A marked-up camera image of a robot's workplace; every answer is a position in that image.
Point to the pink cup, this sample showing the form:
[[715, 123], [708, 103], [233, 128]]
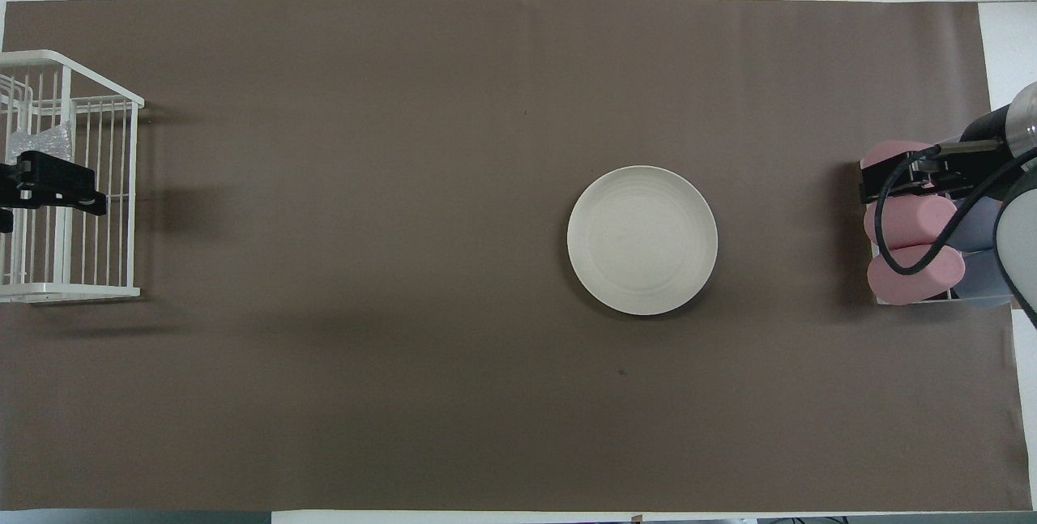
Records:
[[891, 153], [915, 220], [915, 279]]

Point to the clear plastic wrap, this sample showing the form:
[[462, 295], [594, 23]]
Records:
[[42, 140]]

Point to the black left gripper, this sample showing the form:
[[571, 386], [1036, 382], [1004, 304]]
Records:
[[44, 176]]

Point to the brown table mat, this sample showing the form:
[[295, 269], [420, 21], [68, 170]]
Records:
[[405, 265]]

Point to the cream round plate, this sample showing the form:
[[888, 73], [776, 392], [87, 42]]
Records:
[[642, 240]]

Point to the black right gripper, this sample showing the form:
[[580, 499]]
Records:
[[944, 180]]

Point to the blue-grey cup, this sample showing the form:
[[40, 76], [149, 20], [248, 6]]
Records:
[[980, 277], [976, 224]]

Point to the clear acrylic cup rack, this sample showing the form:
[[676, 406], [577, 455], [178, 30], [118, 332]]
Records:
[[923, 303]]

